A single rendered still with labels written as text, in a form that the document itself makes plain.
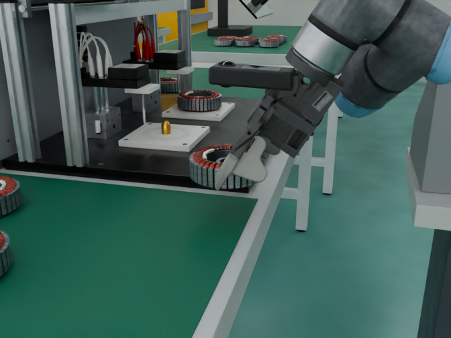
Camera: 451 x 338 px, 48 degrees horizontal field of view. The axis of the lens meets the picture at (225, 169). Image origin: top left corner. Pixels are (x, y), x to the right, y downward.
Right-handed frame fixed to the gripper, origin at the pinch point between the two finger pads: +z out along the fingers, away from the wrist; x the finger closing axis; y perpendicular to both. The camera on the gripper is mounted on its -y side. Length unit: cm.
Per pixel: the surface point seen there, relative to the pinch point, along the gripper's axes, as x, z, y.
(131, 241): -12.5, 11.0, -5.0
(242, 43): 209, 29, -38
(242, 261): -13.3, 3.1, 8.7
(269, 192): 9.5, 3.6, 8.0
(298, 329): 71, 68, 47
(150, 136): 24.6, 15.0, -17.7
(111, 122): 26.2, 18.3, -27.0
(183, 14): 70, 1, -36
